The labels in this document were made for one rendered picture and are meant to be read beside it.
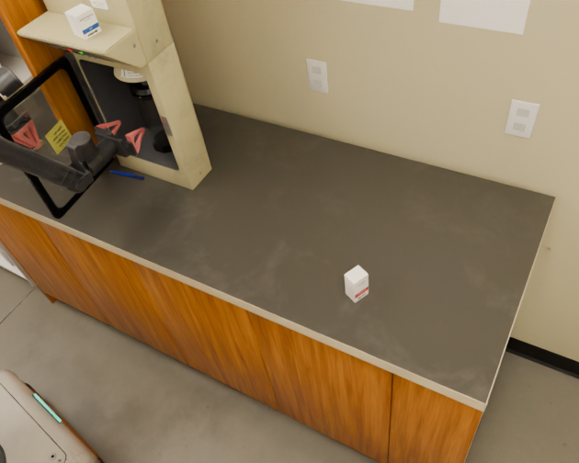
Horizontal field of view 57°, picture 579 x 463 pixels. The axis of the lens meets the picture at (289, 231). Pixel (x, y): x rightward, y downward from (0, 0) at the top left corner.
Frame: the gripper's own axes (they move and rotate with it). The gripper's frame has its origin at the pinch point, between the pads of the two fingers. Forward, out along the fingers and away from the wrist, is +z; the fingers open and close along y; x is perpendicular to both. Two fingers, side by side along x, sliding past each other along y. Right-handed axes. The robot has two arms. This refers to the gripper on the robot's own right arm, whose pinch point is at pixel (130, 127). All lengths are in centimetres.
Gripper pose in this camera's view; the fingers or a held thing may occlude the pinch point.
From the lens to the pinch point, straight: 174.5
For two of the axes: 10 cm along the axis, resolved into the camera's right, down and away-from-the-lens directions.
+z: 4.8, -7.1, 5.1
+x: 1.2, 6.4, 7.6
